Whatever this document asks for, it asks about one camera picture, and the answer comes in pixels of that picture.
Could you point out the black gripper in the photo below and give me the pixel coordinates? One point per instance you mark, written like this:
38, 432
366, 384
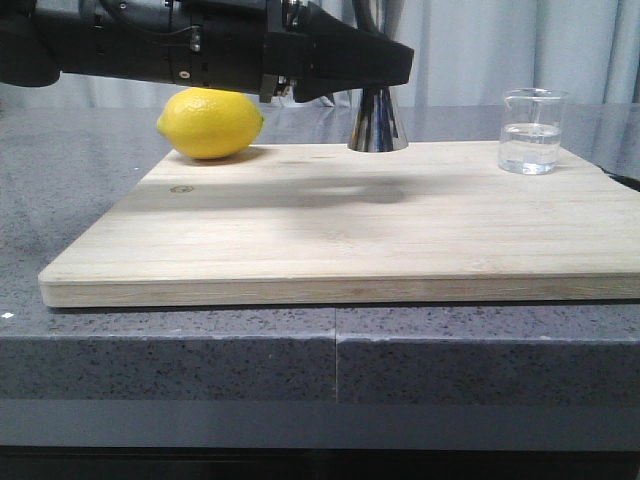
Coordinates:
252, 47

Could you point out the steel jigger shaker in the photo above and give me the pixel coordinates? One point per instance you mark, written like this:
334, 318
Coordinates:
378, 127

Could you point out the glass measuring beaker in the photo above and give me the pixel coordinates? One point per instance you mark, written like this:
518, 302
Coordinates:
531, 130

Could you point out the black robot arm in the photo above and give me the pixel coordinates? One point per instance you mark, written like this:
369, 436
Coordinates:
41, 40

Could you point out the grey curtain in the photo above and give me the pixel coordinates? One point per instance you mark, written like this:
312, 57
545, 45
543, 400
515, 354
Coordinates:
465, 53

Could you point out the yellow lemon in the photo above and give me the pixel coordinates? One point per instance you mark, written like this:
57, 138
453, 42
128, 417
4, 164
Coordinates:
207, 124

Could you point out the wooden cutting board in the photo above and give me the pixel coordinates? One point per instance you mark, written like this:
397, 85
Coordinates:
309, 224

